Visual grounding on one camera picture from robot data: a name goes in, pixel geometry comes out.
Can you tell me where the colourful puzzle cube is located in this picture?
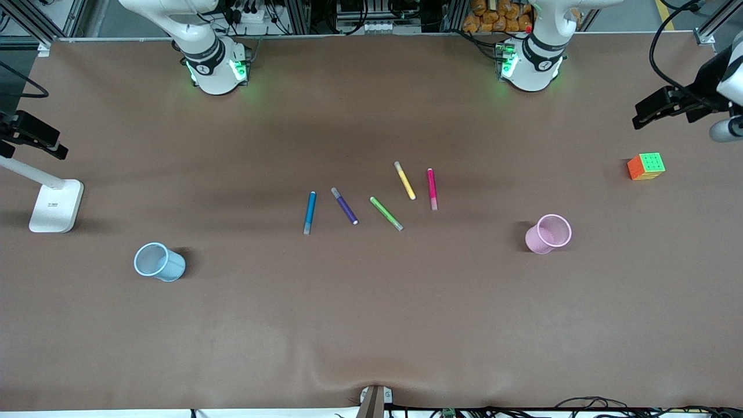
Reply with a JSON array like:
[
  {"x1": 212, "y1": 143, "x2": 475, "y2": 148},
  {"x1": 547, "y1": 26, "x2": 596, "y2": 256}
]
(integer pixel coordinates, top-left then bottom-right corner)
[{"x1": 626, "y1": 152, "x2": 666, "y2": 181}]

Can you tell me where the blue marker pen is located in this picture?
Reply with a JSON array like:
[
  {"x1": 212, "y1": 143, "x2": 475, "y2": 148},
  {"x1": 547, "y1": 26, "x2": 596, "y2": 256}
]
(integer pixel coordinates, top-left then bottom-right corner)
[{"x1": 303, "y1": 190, "x2": 318, "y2": 236}]

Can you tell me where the brown table mat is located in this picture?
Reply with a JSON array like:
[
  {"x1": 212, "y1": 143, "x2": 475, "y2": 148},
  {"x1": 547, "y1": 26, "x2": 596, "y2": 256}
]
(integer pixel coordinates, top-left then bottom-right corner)
[{"x1": 0, "y1": 32, "x2": 743, "y2": 413}]

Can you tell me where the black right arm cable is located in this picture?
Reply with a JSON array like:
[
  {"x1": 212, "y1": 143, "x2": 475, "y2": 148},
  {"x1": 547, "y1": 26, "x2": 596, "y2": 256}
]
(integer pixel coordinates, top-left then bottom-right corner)
[{"x1": 0, "y1": 61, "x2": 48, "y2": 99}]

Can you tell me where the green marker pen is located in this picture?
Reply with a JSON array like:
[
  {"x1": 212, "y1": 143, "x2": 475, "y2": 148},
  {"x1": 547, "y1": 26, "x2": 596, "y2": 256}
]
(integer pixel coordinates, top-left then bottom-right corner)
[{"x1": 369, "y1": 196, "x2": 405, "y2": 232}]

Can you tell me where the white power strip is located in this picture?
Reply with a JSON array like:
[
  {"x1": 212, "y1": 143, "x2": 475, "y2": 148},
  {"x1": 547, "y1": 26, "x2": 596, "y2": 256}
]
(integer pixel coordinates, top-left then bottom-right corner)
[{"x1": 235, "y1": 5, "x2": 279, "y2": 25}]

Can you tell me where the aluminium profile post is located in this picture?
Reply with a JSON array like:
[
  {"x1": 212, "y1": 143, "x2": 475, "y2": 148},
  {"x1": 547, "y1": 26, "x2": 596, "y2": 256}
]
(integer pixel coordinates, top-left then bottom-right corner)
[{"x1": 359, "y1": 385, "x2": 394, "y2": 418}]

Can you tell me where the purple marker pen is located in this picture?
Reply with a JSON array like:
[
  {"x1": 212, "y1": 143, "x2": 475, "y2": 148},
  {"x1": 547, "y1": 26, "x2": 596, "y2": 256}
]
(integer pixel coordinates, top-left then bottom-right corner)
[{"x1": 330, "y1": 186, "x2": 359, "y2": 226}]

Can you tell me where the bag of orange items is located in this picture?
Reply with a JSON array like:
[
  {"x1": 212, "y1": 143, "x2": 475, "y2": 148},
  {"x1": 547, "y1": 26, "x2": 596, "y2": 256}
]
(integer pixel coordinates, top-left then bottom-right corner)
[{"x1": 463, "y1": 0, "x2": 533, "y2": 34}]

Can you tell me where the yellow marker pen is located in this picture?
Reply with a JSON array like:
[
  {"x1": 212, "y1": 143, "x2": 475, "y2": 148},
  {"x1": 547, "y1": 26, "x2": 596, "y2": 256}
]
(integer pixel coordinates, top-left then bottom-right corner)
[{"x1": 393, "y1": 161, "x2": 417, "y2": 201}]

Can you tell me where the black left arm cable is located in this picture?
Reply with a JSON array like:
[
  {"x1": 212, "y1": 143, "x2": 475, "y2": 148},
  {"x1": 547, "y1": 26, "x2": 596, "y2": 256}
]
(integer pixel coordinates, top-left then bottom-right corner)
[{"x1": 649, "y1": 0, "x2": 712, "y2": 102}]

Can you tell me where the blue mesh cup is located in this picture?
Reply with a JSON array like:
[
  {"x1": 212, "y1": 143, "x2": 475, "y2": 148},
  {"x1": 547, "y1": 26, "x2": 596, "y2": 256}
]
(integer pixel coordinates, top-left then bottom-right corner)
[{"x1": 134, "y1": 242, "x2": 187, "y2": 283}]

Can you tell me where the silver frame post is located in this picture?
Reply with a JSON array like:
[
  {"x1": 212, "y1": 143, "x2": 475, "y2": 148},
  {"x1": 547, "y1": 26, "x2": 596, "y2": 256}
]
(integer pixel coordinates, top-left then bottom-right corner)
[{"x1": 694, "y1": 0, "x2": 735, "y2": 46}]

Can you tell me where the pink mesh cup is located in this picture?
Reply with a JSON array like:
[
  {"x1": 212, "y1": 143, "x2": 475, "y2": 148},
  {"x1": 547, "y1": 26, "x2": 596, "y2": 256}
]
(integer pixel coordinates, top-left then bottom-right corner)
[{"x1": 525, "y1": 214, "x2": 573, "y2": 255}]

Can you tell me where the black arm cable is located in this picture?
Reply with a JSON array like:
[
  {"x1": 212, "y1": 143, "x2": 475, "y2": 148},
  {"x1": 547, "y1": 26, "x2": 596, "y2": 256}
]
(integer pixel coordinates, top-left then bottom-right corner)
[
  {"x1": 0, "y1": 61, "x2": 48, "y2": 99},
  {"x1": 649, "y1": 0, "x2": 712, "y2": 102}
]

